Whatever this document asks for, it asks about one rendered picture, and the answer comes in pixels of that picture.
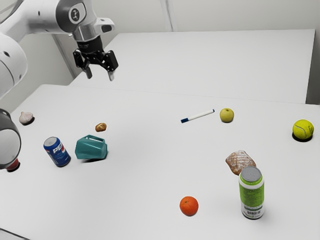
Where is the yellow-green apple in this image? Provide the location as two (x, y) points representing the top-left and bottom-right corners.
(219, 107), (235, 124)

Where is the small brown bread roll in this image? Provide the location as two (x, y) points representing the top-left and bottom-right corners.
(94, 122), (108, 133)

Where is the green and white can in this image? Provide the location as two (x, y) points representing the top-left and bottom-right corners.
(238, 165), (266, 221)

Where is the orange fruit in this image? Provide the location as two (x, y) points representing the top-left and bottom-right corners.
(179, 195), (200, 217)

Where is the teal faceted mug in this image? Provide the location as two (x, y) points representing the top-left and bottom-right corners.
(74, 134), (109, 161)

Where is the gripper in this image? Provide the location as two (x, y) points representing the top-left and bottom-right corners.
(72, 36), (120, 82)

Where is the red round object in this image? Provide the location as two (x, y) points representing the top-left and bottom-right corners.
(5, 158), (20, 172)

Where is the brown bread loaf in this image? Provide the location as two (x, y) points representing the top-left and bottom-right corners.
(225, 149), (257, 177)

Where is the yellow tennis ball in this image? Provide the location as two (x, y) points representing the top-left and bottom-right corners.
(292, 118), (315, 140)

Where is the blue soda can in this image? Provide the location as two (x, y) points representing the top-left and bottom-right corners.
(43, 136), (72, 168)

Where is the garlic bulb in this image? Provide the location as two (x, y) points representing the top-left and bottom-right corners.
(18, 111), (34, 125)

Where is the white marker with blue cap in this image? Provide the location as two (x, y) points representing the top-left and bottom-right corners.
(180, 108), (216, 124)

